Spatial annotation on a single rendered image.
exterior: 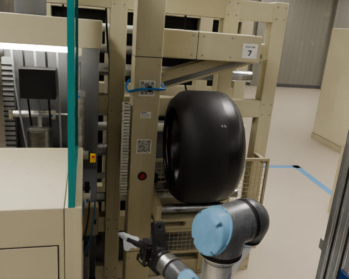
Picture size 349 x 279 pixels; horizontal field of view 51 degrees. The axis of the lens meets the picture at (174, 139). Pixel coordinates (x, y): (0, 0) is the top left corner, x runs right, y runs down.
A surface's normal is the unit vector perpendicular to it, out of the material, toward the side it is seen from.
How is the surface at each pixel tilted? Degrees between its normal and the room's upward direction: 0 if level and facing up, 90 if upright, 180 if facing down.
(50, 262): 90
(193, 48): 90
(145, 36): 90
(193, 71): 90
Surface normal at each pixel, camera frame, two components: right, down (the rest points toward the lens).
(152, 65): 0.22, 0.30
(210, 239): -0.79, -0.02
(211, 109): 0.19, -0.59
